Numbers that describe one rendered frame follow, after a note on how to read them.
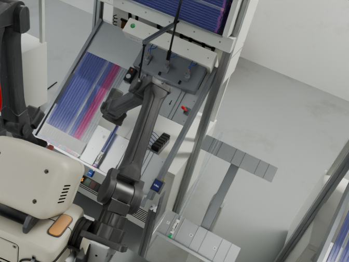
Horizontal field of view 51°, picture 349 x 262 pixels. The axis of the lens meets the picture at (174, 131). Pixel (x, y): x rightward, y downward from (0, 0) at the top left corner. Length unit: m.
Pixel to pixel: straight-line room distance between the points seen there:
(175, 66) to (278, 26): 3.09
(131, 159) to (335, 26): 3.89
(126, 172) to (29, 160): 0.26
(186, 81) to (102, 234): 0.99
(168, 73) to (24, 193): 1.07
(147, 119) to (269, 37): 3.86
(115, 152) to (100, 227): 0.88
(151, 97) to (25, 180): 0.44
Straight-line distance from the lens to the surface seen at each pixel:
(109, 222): 0.97
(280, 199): 3.07
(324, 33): 4.72
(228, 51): 1.74
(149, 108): 1.10
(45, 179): 0.89
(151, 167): 1.75
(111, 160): 1.80
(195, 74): 1.77
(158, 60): 1.83
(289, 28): 4.76
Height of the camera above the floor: 2.01
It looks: 37 degrees down
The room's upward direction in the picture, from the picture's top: 15 degrees clockwise
